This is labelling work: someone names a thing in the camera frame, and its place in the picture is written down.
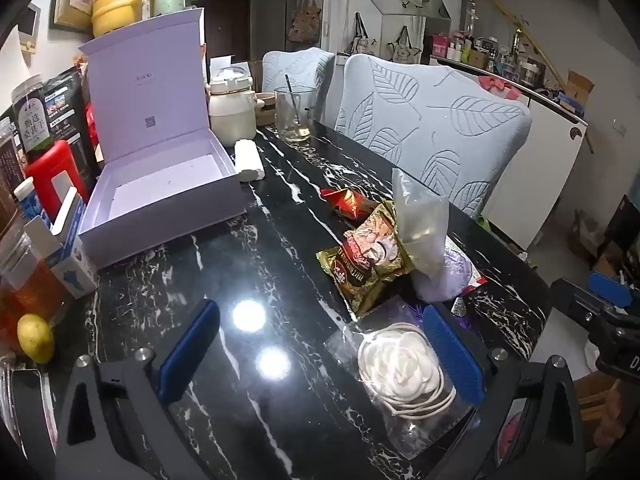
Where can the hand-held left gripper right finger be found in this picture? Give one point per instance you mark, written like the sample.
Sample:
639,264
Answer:
452,355

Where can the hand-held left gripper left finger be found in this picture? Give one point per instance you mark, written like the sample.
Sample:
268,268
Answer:
187,350

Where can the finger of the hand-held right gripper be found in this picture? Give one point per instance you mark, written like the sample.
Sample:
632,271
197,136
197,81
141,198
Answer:
575,305
615,290

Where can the small dark candy wrapper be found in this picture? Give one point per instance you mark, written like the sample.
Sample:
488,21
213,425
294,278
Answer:
459,306

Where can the red white striped sachet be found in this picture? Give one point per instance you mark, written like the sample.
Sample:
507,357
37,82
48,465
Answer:
477,284

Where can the gold brown coffee sachet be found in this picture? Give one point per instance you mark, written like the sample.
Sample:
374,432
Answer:
375,230
350,275

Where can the clear zip bag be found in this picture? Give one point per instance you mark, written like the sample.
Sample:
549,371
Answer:
420,215

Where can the lavender gift box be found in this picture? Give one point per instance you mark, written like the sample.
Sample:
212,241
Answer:
165,195

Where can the red snack packet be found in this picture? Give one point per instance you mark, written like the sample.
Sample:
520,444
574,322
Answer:
345,202

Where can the blue white carton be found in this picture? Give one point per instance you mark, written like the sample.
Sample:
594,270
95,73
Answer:
75,260

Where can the white cabinet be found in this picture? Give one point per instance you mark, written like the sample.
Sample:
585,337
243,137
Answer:
545,160

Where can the lemon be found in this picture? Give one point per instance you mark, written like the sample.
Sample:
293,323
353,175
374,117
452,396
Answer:
35,337

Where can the amber glass jar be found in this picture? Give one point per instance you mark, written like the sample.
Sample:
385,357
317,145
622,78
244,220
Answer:
30,280

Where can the white rolled towel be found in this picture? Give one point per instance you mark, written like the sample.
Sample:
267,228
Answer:
248,160

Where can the cardboard box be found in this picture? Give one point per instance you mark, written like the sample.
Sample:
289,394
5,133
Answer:
575,92

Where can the white blue bottle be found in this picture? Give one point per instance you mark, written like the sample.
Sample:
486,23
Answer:
30,202

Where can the red plastic container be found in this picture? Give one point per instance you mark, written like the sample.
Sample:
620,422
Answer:
55,175

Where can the red cloth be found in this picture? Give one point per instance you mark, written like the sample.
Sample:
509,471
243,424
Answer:
497,87

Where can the large leaf pattern chair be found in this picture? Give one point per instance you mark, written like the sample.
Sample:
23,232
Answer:
430,120

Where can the white ceramic pot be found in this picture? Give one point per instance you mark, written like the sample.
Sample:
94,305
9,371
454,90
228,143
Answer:
230,110

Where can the brown jar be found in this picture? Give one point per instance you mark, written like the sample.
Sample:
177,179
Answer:
10,175

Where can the glass cup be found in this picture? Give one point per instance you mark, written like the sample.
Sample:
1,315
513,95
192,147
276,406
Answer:
295,120

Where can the row of bottles and jars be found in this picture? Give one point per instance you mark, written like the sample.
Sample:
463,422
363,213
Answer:
500,55

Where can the black snack bag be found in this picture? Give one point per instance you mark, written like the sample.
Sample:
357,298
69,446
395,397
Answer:
67,115

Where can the bamboo pole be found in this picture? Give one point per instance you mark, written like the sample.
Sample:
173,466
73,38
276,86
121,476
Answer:
530,35

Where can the metal spoon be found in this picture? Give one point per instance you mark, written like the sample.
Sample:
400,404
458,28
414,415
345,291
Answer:
290,91

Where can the dark label jar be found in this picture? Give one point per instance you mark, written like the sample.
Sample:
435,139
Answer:
31,115

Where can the pink box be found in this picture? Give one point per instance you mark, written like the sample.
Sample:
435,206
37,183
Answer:
441,46

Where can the small leaf pattern chair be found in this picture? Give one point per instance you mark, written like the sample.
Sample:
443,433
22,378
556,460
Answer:
295,77

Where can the white tote bag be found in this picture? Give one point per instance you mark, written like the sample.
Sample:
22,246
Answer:
361,37
402,47

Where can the dark wooden door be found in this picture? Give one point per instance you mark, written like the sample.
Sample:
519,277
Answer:
227,25

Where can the yellow enamel pot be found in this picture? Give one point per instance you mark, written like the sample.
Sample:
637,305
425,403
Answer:
115,12

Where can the brown tote bag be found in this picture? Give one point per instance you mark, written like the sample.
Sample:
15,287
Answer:
303,20

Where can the wall intercom panel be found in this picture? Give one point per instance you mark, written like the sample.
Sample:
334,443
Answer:
31,27

